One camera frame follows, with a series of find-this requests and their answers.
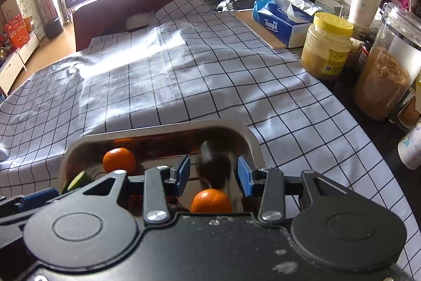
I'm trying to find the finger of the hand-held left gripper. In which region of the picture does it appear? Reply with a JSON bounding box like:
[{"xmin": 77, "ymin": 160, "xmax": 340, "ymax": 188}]
[
  {"xmin": 0, "ymin": 200, "xmax": 56, "ymax": 229},
  {"xmin": 0, "ymin": 187, "xmax": 62, "ymax": 213}
]

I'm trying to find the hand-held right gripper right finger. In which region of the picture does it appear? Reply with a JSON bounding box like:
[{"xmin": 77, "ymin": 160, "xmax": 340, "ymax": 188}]
[{"xmin": 236, "ymin": 155, "xmax": 363, "ymax": 223}]

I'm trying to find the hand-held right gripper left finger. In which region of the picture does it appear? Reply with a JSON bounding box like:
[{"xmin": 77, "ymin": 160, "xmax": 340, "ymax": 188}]
[{"xmin": 81, "ymin": 155, "xmax": 192, "ymax": 223}]

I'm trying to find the dark round object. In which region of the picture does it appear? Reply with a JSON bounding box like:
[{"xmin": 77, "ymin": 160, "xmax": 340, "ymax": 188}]
[{"xmin": 199, "ymin": 140, "xmax": 233, "ymax": 191}]

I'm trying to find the metal tray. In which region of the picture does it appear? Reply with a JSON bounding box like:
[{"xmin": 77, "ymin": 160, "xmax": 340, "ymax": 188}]
[{"xmin": 58, "ymin": 118, "xmax": 265, "ymax": 214}]

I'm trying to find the orange tangerine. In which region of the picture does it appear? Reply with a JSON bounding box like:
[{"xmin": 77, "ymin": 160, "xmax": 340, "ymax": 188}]
[
  {"xmin": 191, "ymin": 188, "xmax": 233, "ymax": 214},
  {"xmin": 103, "ymin": 147, "xmax": 137, "ymax": 175}
]

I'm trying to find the green cucumber piece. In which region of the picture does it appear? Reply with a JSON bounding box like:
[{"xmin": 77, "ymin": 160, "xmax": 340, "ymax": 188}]
[{"xmin": 67, "ymin": 170, "xmax": 94, "ymax": 192}]

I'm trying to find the checkered white tablecloth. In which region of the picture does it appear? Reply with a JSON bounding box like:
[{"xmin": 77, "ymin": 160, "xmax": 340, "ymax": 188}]
[{"xmin": 0, "ymin": 0, "xmax": 417, "ymax": 269}]

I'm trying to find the white low cabinet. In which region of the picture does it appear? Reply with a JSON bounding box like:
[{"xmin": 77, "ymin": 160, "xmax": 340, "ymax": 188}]
[{"xmin": 0, "ymin": 34, "xmax": 40, "ymax": 95}]

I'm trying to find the yellow lid jar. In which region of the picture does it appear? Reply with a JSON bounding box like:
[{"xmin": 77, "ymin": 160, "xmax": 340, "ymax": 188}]
[{"xmin": 301, "ymin": 12, "xmax": 354, "ymax": 81}]

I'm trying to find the wooden board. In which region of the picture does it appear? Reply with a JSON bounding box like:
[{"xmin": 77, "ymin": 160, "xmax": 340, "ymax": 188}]
[{"xmin": 230, "ymin": 9, "xmax": 290, "ymax": 50}]

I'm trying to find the blue tissue box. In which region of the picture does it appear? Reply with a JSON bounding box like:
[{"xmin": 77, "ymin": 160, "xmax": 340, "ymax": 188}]
[{"xmin": 252, "ymin": 0, "xmax": 318, "ymax": 48}]

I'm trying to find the white seat cushion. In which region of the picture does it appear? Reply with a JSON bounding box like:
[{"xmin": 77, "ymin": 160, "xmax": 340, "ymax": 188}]
[{"xmin": 126, "ymin": 13, "xmax": 155, "ymax": 31}]

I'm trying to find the clear jar of brown granules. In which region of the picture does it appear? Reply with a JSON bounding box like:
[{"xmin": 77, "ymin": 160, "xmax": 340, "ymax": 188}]
[{"xmin": 353, "ymin": 2, "xmax": 421, "ymax": 122}]

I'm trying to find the red gift bag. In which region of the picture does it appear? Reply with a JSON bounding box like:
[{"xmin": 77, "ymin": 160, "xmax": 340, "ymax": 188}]
[{"xmin": 4, "ymin": 14, "xmax": 30, "ymax": 50}]

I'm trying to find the dark round bin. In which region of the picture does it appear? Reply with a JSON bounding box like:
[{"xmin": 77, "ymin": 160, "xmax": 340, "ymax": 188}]
[{"xmin": 44, "ymin": 18, "xmax": 64, "ymax": 40}]

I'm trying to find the white printed mug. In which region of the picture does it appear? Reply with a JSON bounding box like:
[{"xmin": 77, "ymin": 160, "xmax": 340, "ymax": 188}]
[{"xmin": 397, "ymin": 125, "xmax": 421, "ymax": 170}]

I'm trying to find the small dark red label jar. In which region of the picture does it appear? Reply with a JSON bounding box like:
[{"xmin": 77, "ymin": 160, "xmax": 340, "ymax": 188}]
[{"xmin": 357, "ymin": 39, "xmax": 374, "ymax": 70}]

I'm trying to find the small glass jar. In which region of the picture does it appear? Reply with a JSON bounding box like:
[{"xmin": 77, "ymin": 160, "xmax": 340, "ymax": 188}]
[{"xmin": 390, "ymin": 93, "xmax": 421, "ymax": 132}]

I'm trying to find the white patterned cabinet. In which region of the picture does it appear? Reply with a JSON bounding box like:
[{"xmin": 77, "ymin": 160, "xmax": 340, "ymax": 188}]
[{"xmin": 15, "ymin": 0, "xmax": 47, "ymax": 41}]

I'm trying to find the clear plastic container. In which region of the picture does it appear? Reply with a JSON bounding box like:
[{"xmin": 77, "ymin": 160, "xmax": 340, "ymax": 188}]
[{"xmin": 314, "ymin": 0, "xmax": 349, "ymax": 18}]

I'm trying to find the white cup with packets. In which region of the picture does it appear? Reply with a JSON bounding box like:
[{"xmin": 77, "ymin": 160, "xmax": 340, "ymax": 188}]
[{"xmin": 348, "ymin": 0, "xmax": 384, "ymax": 30}]

